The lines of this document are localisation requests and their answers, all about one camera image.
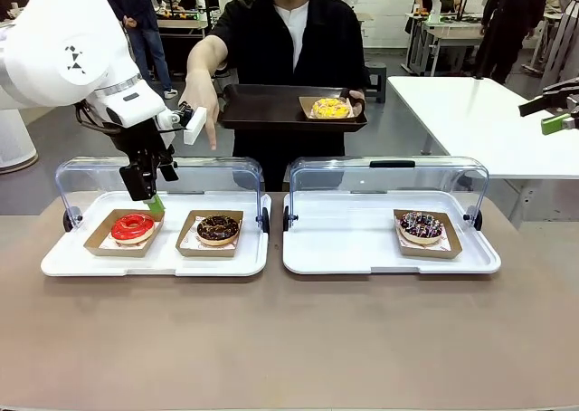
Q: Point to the clear plastic display lid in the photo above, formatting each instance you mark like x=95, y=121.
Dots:
x=203, y=180
x=339, y=180

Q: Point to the yellow frosted donut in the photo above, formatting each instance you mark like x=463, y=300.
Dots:
x=304, y=110

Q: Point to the white printed paper liner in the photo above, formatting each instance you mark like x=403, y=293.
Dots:
x=106, y=245
x=445, y=246
x=187, y=244

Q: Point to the bystander in blue jeans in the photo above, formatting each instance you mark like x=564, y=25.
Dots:
x=151, y=44

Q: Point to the person's right hand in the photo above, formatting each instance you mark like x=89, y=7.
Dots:
x=201, y=92

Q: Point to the bystander in black clothes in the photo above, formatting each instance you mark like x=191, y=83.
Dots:
x=511, y=12

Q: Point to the white cylindrical pedestal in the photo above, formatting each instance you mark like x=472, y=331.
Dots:
x=13, y=148

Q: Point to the yellow sprinkled donut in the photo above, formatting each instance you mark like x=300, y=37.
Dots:
x=323, y=110

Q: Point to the dark brown serving tray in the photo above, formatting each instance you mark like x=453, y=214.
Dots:
x=262, y=108

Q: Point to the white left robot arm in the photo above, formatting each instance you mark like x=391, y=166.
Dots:
x=59, y=31

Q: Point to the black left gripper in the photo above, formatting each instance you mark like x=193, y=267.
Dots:
x=145, y=146

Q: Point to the dark donut with pastel sprinkles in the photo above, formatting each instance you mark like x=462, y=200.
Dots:
x=411, y=233

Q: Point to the chocolate frosted donut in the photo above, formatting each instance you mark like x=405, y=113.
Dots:
x=205, y=253

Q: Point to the person in black shirt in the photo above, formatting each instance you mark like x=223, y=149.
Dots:
x=262, y=44

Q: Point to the person's right forearm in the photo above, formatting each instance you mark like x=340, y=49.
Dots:
x=205, y=58

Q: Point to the grey background workbench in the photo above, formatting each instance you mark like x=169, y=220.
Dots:
x=448, y=35

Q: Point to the chocolate glazed donut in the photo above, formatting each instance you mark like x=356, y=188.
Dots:
x=208, y=235

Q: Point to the red frosted donut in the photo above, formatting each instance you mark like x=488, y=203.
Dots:
x=97, y=246

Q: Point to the red glazed donut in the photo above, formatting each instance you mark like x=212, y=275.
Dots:
x=122, y=233

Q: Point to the black stool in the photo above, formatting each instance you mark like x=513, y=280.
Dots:
x=376, y=73

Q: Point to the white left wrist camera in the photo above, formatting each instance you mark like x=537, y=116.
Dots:
x=194, y=128

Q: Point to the person's left hand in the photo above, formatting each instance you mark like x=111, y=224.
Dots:
x=357, y=101

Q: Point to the small white background robot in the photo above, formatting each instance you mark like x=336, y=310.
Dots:
x=436, y=4

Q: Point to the white display tray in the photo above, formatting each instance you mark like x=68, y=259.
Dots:
x=357, y=248
x=167, y=262

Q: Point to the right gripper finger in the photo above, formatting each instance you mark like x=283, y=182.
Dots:
x=558, y=123
x=556, y=98

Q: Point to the background workbench with green light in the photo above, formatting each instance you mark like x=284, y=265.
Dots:
x=181, y=24

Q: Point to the white table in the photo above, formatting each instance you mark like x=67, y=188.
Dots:
x=475, y=130

